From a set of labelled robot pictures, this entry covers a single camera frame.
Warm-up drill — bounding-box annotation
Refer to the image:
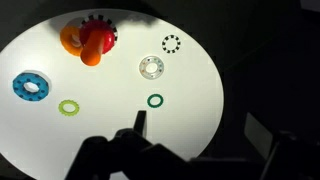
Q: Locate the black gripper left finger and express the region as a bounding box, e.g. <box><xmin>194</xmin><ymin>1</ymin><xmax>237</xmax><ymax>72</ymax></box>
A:
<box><xmin>65</xmin><ymin>136</ymin><xmax>110</xmax><ymax>180</ymax></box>

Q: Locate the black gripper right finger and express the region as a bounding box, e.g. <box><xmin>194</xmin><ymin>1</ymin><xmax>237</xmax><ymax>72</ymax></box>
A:
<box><xmin>113</xmin><ymin>110</ymin><xmax>158</xmax><ymax>158</ymax></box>

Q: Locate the blue dotted toy ring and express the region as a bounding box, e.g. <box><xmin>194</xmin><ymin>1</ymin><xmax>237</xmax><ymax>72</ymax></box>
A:
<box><xmin>12</xmin><ymin>73</ymin><xmax>50</xmax><ymax>102</ymax></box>

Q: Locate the orange stacking peg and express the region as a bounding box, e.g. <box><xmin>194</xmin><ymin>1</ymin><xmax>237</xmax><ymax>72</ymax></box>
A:
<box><xmin>80</xmin><ymin>30</ymin><xmax>104</xmax><ymax>66</ymax></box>

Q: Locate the dark green thin ring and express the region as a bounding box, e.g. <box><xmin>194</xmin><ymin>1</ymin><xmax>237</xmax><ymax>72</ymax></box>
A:
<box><xmin>146</xmin><ymin>93</ymin><xmax>165</xmax><ymax>109</ymax></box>

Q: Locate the lime green toothed ring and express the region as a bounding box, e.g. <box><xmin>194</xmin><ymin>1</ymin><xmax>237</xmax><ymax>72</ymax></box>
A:
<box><xmin>58</xmin><ymin>99</ymin><xmax>81</xmax><ymax>117</ymax></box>

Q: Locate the clear ring with beads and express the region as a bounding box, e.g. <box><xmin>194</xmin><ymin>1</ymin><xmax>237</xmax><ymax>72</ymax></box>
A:
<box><xmin>138</xmin><ymin>55</ymin><xmax>165</xmax><ymax>81</ymax></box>

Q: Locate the small black white striped ring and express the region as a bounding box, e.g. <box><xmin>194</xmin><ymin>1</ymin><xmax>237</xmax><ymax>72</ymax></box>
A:
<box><xmin>161</xmin><ymin>34</ymin><xmax>182</xmax><ymax>54</ymax></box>

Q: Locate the red toy ring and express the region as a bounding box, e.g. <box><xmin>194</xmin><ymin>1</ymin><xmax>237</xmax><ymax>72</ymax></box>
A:
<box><xmin>79</xmin><ymin>19</ymin><xmax>116</xmax><ymax>55</ymax></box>

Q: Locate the black and white striped base ring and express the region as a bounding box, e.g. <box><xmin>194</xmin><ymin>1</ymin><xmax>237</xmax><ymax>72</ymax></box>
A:
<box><xmin>80</xmin><ymin>13</ymin><xmax>119</xmax><ymax>43</ymax></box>

